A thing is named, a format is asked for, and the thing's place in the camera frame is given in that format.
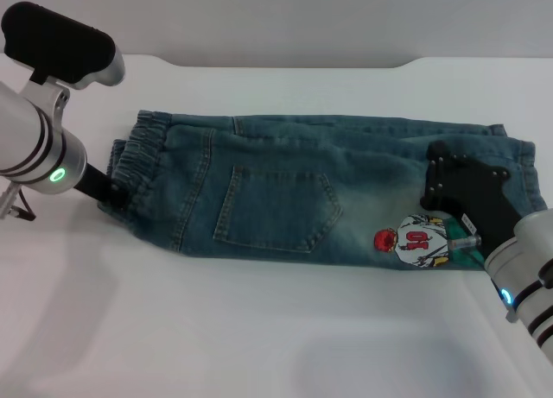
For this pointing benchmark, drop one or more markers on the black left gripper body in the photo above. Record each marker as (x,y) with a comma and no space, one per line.
(97,184)

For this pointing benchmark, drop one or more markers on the blue denim shorts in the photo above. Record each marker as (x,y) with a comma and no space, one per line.
(281,191)

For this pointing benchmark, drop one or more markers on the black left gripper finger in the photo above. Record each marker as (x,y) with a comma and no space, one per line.
(121,197)

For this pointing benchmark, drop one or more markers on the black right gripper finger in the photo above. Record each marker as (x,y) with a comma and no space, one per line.
(438,152)

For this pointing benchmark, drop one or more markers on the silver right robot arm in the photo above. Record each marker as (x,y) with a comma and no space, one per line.
(527,268)

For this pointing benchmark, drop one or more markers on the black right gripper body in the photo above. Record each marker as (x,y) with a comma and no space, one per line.
(475,191)

